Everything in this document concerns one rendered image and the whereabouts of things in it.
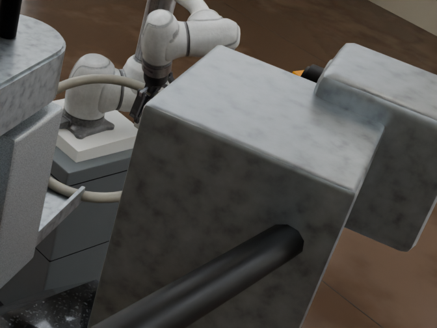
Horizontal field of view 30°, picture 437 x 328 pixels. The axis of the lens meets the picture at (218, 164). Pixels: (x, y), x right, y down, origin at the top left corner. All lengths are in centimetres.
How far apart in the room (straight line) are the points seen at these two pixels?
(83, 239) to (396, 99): 249
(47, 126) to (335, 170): 113
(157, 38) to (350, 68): 155
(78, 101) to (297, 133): 232
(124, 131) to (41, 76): 154
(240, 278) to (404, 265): 403
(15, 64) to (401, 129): 94
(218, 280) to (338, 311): 349
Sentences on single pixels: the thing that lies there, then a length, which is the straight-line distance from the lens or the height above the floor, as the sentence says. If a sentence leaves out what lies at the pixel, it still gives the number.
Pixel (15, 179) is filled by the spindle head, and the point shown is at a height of 142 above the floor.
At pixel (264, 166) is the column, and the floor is 204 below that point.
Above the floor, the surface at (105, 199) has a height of 109.
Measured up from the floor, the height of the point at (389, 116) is 206.
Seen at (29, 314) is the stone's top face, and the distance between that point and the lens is 231.
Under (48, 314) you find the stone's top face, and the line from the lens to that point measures 232.
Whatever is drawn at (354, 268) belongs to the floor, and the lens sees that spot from 440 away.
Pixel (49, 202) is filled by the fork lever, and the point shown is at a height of 106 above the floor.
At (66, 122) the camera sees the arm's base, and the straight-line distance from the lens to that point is 304.
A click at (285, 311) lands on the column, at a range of 72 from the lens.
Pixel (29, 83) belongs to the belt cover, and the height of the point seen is 164.
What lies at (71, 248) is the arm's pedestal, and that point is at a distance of 318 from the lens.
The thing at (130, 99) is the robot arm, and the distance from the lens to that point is 302.
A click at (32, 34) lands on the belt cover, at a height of 167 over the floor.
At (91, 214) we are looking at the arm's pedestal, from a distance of 313.
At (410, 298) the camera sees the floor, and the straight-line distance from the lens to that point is 438.
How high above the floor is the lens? 235
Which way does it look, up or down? 29 degrees down
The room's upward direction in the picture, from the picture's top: 18 degrees clockwise
